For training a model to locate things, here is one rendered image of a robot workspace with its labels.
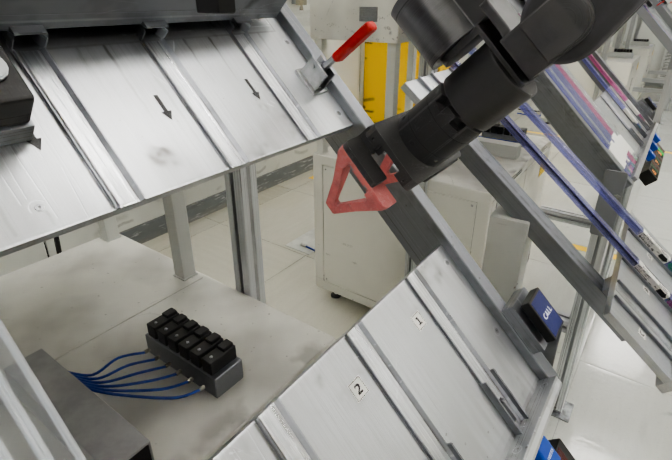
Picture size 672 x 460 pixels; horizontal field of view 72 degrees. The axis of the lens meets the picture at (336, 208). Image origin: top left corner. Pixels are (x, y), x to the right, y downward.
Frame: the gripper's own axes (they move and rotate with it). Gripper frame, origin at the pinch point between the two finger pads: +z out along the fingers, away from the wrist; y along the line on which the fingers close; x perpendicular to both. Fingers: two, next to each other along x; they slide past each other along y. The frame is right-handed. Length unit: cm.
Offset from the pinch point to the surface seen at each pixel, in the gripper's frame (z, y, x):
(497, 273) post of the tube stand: 10.3, -29.6, 22.0
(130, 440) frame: 30.4, 22.4, 8.0
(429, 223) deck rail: 0.8, -7.9, 7.5
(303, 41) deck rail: 0.4, -8.0, -19.6
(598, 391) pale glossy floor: 46, -97, 86
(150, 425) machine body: 36.3, 18.0, 8.5
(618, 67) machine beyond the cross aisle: 40, -440, 13
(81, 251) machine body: 73, 0, -28
